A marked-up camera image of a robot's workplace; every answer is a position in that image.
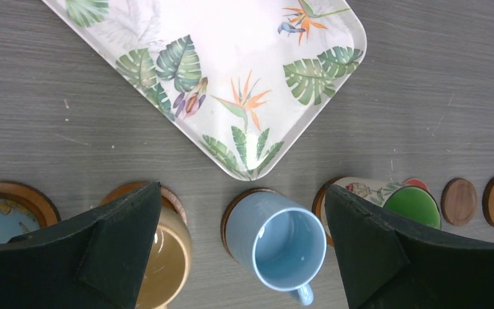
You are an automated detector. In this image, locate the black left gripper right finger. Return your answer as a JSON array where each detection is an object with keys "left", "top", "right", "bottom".
[{"left": 325, "top": 185, "right": 494, "bottom": 308}]

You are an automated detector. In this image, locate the red round coaster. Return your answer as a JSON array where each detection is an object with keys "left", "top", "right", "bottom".
[{"left": 403, "top": 178, "right": 430, "bottom": 192}]

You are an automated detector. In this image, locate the leaf pattern serving tray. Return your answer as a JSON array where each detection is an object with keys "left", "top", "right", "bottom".
[{"left": 47, "top": 1, "right": 367, "bottom": 181}]

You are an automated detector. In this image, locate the brown coaster under left arm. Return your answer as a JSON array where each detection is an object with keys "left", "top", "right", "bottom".
[{"left": 0, "top": 181, "right": 61, "bottom": 228}]

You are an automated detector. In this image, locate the dark walnut wooden coaster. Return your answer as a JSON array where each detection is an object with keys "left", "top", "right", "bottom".
[{"left": 441, "top": 178, "right": 478, "bottom": 226}]

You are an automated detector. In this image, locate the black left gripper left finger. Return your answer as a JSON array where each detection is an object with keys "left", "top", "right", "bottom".
[{"left": 0, "top": 182, "right": 162, "bottom": 308}]

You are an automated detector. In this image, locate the brown wooden ringed coaster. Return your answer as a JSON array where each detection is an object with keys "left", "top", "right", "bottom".
[{"left": 220, "top": 187, "right": 282, "bottom": 259}]

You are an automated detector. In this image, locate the light blue mug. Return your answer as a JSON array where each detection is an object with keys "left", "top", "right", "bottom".
[{"left": 226, "top": 192, "right": 327, "bottom": 306}]

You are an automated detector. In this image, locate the beige speckled ceramic mug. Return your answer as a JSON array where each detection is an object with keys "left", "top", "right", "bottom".
[{"left": 136, "top": 207, "right": 192, "bottom": 308}]

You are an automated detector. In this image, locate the green interior floral mug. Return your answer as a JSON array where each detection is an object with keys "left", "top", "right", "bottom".
[{"left": 333, "top": 176, "right": 441, "bottom": 229}]

